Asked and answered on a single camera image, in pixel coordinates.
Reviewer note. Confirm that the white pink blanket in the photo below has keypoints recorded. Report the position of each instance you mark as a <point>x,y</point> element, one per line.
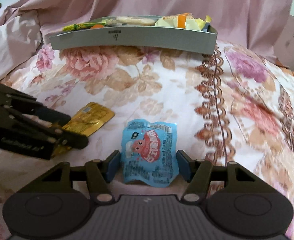
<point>20,37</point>

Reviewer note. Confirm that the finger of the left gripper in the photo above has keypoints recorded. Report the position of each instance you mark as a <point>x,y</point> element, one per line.
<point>45,113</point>
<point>63,137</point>

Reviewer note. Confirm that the floral bed quilt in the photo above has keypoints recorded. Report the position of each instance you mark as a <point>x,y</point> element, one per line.
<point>229,106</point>

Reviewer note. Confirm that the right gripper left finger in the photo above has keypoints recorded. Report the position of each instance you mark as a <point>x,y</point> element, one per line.
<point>99,174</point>

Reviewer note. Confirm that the yellow wafer snack packet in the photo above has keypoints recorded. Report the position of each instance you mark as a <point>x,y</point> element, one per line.
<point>183,21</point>

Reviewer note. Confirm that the blue yellow tray liner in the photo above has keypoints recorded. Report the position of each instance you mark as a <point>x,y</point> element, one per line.
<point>204,24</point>

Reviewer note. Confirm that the pink satin curtain cloth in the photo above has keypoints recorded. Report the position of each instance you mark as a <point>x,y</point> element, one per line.
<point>254,24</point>

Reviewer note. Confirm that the light blue candy packet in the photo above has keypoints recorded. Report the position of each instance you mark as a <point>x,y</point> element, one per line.
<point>148,153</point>

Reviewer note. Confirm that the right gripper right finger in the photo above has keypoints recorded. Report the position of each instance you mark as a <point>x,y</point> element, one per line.
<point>197,174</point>

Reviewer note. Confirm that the small orange fruit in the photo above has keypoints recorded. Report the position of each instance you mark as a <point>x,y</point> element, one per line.
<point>97,26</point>

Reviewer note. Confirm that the yellow green snack packet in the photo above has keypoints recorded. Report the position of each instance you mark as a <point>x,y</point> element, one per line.
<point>81,26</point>

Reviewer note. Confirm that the green white biscuit packet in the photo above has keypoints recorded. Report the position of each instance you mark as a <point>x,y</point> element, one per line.
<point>129,20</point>

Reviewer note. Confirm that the gold foil snack packet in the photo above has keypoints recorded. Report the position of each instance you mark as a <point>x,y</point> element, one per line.
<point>88,119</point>

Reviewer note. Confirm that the grey snack tray box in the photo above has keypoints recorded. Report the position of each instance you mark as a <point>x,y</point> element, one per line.
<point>137,35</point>

